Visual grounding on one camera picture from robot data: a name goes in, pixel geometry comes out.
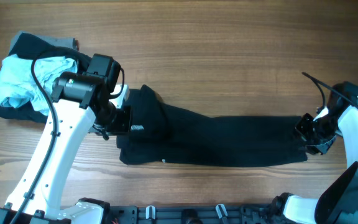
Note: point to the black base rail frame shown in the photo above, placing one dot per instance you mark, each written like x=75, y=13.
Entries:
x=244, y=214

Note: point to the light blue crumpled garment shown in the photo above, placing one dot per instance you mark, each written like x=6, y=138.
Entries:
x=17, y=87

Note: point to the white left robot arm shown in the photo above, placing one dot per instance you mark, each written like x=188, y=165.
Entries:
x=80, y=104

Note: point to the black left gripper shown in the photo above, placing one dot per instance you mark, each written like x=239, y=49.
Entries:
x=124, y=126

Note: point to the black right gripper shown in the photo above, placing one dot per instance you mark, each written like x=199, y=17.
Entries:
x=300, y=129

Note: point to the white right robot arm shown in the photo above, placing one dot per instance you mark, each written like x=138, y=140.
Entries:
x=339, y=202

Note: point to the black t-shirt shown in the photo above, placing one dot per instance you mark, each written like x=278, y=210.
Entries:
x=165, y=133

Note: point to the grey folded garment in pile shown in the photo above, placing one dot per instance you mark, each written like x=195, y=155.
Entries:
x=68, y=42

